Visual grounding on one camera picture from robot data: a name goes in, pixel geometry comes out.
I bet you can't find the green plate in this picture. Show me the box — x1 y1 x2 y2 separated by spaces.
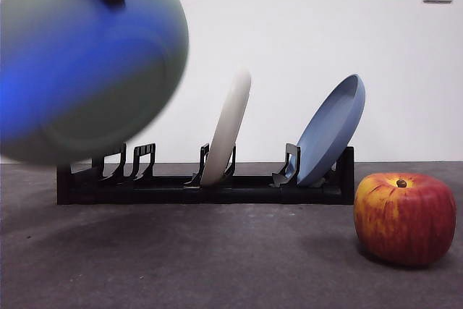
0 0 190 166

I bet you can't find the red yellow apple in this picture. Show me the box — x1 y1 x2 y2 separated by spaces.
353 172 457 267

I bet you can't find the white plate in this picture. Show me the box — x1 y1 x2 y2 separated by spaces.
200 68 252 186

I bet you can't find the black plate rack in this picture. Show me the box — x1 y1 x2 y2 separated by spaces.
56 142 356 206

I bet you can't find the blue plate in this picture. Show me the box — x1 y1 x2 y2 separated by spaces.
296 74 366 186

